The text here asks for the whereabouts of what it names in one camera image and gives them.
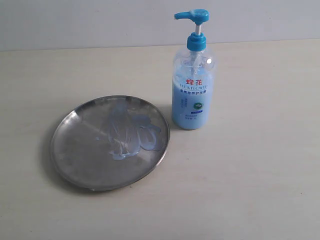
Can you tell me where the blue pump lotion bottle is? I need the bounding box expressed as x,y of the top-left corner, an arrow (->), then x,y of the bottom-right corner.
171,9 -> 216,130

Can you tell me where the blue soap smear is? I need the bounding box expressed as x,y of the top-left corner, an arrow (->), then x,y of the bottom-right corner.
100,100 -> 164,161

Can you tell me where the round stainless steel plate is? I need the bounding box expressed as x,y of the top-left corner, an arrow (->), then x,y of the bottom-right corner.
50,95 -> 170,192

